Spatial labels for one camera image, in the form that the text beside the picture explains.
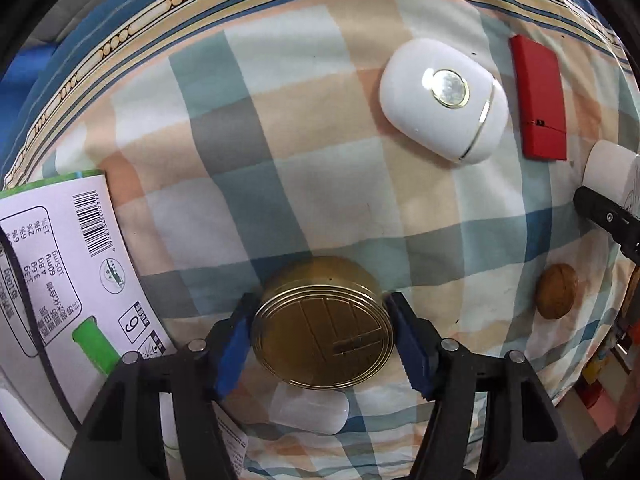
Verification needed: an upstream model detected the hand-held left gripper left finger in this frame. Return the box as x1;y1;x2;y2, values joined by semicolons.
60;292;258;480

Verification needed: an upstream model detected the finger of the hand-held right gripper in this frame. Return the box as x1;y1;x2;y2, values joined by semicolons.
573;186;640;257

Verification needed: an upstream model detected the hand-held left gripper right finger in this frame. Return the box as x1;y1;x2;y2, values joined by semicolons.
384;291;583;480

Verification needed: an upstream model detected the round gold tin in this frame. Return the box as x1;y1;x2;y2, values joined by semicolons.
251;256;396;390

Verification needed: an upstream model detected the white cup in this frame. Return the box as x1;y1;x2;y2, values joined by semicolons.
582;140;640;221

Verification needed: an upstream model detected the brown walnut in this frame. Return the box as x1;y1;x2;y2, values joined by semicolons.
535;263;579;319

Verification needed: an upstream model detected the translucent white eraser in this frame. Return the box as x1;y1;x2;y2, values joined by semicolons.
269;390;350;435

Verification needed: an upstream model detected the flat red box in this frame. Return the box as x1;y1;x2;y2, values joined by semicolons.
509;35;569;162

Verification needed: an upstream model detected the white milk carton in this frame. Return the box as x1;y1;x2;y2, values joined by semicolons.
0;172;249;480

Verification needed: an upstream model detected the plaid bed sheet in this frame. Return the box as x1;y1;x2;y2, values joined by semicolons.
0;0;640;480

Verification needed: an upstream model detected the white rounded earbud case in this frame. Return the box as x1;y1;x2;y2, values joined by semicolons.
378;38;509;164

